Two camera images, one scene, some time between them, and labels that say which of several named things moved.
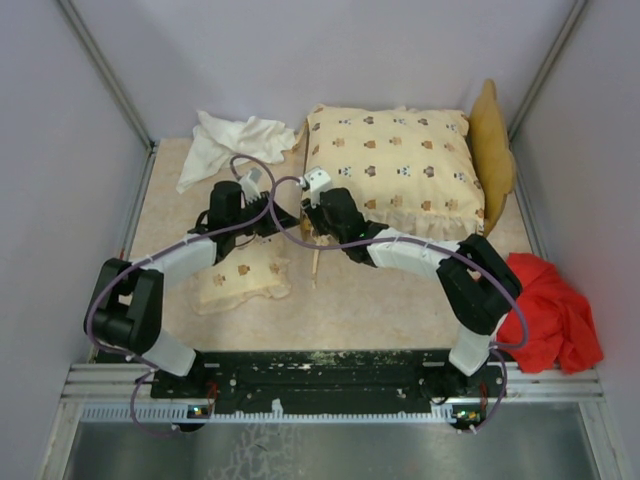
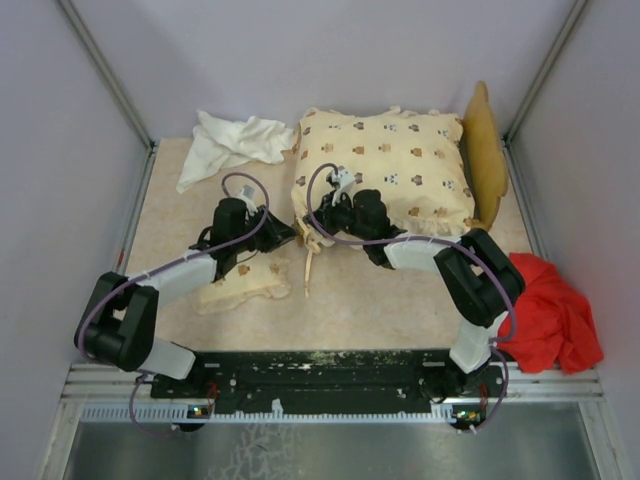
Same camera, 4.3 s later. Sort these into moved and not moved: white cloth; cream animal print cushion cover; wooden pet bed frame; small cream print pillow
Moved: wooden pet bed frame
Not moved: small cream print pillow; cream animal print cushion cover; white cloth
